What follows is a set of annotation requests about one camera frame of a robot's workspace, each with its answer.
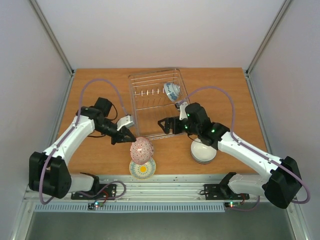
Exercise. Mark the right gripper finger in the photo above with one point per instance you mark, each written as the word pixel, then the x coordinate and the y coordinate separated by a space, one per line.
pixel 165 122
pixel 166 128

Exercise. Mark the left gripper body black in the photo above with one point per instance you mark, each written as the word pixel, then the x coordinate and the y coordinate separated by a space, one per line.
pixel 102 129

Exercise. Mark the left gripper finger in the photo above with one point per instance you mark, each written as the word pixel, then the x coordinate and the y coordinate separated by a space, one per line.
pixel 121 139
pixel 127 134

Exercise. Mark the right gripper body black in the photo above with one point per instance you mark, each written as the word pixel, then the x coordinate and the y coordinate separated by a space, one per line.
pixel 172 124

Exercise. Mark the pink patterned bowl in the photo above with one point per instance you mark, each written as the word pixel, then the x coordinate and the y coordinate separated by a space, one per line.
pixel 141 151

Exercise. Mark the blue floral white bowl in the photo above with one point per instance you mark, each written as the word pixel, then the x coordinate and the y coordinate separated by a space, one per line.
pixel 172 91

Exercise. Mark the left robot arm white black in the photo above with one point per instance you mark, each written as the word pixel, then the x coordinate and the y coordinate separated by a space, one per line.
pixel 48 170

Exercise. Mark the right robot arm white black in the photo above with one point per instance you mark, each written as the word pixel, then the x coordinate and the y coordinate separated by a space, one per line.
pixel 277 179

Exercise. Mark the white upturned bowl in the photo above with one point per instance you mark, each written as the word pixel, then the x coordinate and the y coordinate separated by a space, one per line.
pixel 202 151

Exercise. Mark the bowl under white bowl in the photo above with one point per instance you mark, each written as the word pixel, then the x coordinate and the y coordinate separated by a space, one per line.
pixel 203 161

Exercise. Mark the yellow centre patterned bowl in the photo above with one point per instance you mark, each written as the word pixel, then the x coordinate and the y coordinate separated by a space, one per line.
pixel 142 171

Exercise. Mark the left circuit board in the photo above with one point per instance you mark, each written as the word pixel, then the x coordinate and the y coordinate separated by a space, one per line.
pixel 96 205

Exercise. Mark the circuit board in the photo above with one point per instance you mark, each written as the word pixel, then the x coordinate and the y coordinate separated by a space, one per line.
pixel 96 205
pixel 234 204

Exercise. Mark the right circuit board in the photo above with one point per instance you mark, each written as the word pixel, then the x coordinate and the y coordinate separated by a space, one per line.
pixel 234 204

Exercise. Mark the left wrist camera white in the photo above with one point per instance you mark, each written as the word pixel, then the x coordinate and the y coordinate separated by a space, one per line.
pixel 126 121

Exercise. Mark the wire dish rack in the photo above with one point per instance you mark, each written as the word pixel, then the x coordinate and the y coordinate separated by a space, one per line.
pixel 150 102

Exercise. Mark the aluminium frame rails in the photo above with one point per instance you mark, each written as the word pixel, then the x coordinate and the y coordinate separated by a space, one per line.
pixel 110 163

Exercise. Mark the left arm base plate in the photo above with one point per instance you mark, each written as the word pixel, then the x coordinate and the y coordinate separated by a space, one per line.
pixel 110 190

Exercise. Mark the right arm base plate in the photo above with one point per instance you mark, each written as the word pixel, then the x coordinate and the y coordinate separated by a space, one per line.
pixel 212 192

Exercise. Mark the grey slotted cable duct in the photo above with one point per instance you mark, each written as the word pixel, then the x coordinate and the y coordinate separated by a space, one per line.
pixel 134 207

